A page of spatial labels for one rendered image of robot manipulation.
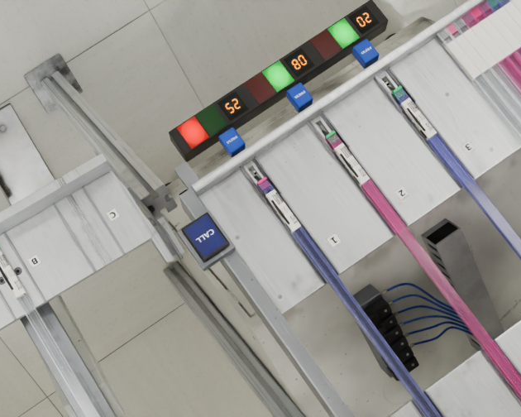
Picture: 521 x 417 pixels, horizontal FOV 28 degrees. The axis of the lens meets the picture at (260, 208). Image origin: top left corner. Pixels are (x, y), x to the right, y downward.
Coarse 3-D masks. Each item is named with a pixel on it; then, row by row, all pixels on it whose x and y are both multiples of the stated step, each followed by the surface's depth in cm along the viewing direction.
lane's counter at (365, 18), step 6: (360, 12) 143; (366, 12) 143; (354, 18) 143; (360, 18) 143; (366, 18) 143; (372, 18) 143; (354, 24) 143; (360, 24) 143; (366, 24) 143; (372, 24) 143; (360, 30) 143; (366, 30) 143
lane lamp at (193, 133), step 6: (192, 120) 139; (180, 126) 139; (186, 126) 139; (192, 126) 139; (198, 126) 139; (180, 132) 139; (186, 132) 139; (192, 132) 139; (198, 132) 139; (204, 132) 139; (186, 138) 139; (192, 138) 139; (198, 138) 139; (204, 138) 139; (192, 144) 138
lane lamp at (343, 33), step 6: (336, 24) 143; (342, 24) 143; (348, 24) 143; (330, 30) 143; (336, 30) 143; (342, 30) 143; (348, 30) 143; (336, 36) 142; (342, 36) 142; (348, 36) 142; (354, 36) 142; (342, 42) 142; (348, 42) 142; (342, 48) 142
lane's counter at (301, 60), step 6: (300, 48) 142; (294, 54) 142; (300, 54) 142; (288, 60) 142; (294, 60) 142; (300, 60) 142; (306, 60) 142; (294, 66) 141; (300, 66) 141; (306, 66) 141; (312, 66) 141; (294, 72) 141; (300, 72) 141
